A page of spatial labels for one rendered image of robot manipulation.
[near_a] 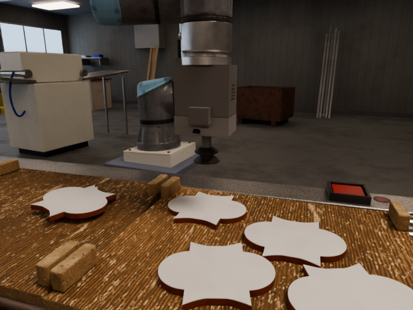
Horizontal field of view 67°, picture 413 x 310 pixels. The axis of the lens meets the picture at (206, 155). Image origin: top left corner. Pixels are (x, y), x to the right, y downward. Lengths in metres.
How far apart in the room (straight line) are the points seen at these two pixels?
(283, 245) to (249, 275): 0.08
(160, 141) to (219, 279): 0.72
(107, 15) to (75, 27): 12.38
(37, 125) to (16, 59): 0.85
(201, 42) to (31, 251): 0.36
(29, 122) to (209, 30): 4.44
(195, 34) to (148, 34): 10.09
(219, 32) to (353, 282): 0.35
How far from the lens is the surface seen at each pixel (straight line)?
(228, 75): 0.45
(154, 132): 1.04
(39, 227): 0.56
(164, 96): 1.03
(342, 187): 0.72
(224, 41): 0.47
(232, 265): 0.40
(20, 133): 5.02
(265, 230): 0.47
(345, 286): 0.39
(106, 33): 12.05
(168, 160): 0.99
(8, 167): 0.86
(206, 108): 0.45
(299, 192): 0.71
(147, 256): 0.43
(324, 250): 0.45
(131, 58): 11.39
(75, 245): 0.43
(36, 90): 4.62
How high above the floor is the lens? 1.17
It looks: 15 degrees down
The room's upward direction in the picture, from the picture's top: straight up
